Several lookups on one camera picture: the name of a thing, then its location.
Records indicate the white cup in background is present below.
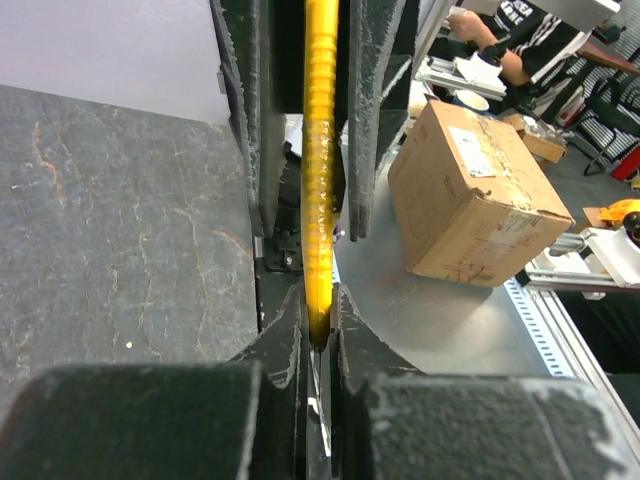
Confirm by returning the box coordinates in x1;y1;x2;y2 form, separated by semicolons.
453;89;490;112

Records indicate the aluminium frame with white block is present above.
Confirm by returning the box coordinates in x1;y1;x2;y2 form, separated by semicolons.
516;228;639;293

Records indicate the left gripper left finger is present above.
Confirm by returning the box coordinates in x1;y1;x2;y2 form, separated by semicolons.
1;287;306;479

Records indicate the yellow tape dispenser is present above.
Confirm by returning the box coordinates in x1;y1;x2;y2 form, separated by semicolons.
599;199;640;247

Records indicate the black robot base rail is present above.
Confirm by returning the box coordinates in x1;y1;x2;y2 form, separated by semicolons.
254;152;303;330

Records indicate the yellow utility knife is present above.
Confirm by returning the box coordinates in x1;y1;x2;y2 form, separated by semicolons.
301;1;339;351

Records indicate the person in black shirt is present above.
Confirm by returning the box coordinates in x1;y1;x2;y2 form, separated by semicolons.
428;1;591;114

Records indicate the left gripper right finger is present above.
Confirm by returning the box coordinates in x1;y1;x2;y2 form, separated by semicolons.
329;284;639;479

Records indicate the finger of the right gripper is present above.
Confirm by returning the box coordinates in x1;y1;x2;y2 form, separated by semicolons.
210;1;288;238
347;0;420;242

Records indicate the slotted cable duct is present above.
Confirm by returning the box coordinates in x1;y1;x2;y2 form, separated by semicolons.
504;278;575;378

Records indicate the large background cardboard box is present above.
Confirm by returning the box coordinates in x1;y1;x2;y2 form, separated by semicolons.
388;101;573;287

